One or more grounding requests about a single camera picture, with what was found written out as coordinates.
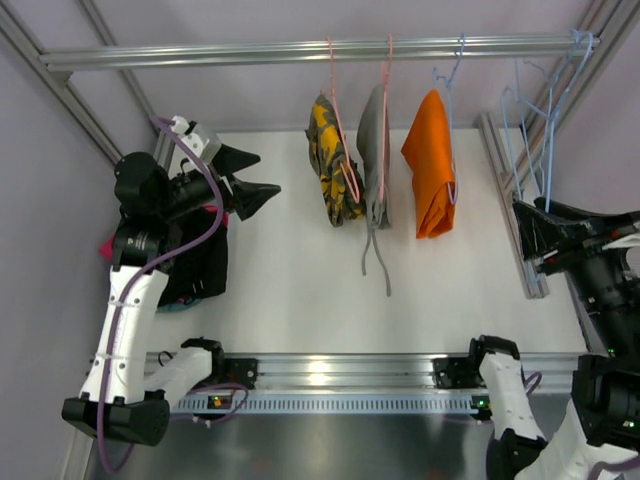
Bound black trousers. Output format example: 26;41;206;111
158;223;229;306

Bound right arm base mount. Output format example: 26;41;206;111
432;349;494;426

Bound pink hanger with grey trousers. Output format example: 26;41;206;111
379;34;394;202

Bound orange trousers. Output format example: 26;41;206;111
401;89;455;239

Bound blue hanger with orange trousers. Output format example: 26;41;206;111
432;33;467;206

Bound pink trousers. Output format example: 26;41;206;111
99;205;230;261

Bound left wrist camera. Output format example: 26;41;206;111
170;115;222;164

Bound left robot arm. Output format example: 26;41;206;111
62;144;280;446

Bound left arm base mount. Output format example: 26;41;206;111
192;355;259;420

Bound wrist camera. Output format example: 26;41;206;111
170;115;222;164
603;234;639;278

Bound grey trousers with drawstrings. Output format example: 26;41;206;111
356;83;392;297

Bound light blue wire hanger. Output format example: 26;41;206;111
510;29;594;204

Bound camouflage trousers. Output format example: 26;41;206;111
305;93;365;228

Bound blue hanger with black trousers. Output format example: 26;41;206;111
500;30;596;210

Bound slotted grey cable duct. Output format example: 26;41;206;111
173;393;487;415

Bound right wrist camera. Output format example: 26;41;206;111
603;234;639;278

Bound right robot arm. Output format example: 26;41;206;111
469;198;639;479

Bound aluminium hanging rail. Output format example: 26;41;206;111
39;30;600;72

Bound teal plastic bin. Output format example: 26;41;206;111
157;296;202;313

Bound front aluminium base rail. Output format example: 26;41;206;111
226;353;582;393

